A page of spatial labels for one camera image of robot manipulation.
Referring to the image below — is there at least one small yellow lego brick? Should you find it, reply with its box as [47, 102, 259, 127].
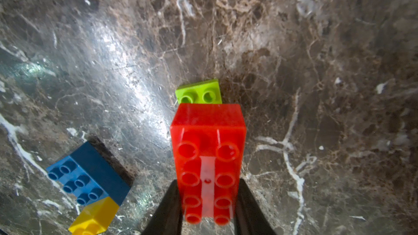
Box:
[68, 197, 120, 235]

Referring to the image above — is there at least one blue lego brick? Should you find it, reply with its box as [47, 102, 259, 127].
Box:
[46, 141, 130, 206]

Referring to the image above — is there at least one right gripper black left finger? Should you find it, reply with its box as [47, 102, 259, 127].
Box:
[141, 180, 183, 235]

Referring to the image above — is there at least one red lego brick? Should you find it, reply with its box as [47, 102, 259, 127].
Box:
[170, 103, 247, 226]

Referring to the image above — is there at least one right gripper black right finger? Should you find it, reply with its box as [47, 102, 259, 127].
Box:
[234, 178, 276, 235]

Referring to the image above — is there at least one lime green lego brick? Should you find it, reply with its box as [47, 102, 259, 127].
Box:
[175, 79, 223, 104]

